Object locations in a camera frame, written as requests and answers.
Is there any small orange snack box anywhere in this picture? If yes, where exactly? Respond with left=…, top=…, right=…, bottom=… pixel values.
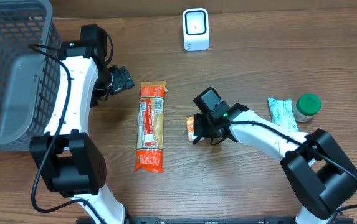
left=186, top=116, right=197, bottom=142

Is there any orange spaghetti packet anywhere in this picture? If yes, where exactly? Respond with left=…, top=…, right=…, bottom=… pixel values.
left=135, top=80, right=168, bottom=172

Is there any teal wet wipes pack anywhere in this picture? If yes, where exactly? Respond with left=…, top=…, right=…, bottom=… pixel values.
left=268, top=98, right=299, bottom=132

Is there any green lid jar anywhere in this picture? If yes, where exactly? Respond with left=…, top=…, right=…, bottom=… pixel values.
left=293, top=93, right=322, bottom=123

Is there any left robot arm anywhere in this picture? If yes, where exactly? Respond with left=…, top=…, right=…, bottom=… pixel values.
left=29, top=24, right=135, bottom=223

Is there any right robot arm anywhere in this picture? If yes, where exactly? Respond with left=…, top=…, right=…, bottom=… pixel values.
left=193, top=87, right=357, bottom=223

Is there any white barcode scanner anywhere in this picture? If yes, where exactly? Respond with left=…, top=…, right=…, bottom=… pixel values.
left=182, top=7, right=210, bottom=52

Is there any grey plastic mesh basket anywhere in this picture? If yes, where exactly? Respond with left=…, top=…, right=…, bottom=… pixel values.
left=0, top=0, right=62, bottom=151

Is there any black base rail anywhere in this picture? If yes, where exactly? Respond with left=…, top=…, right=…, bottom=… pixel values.
left=75, top=216, right=355, bottom=224

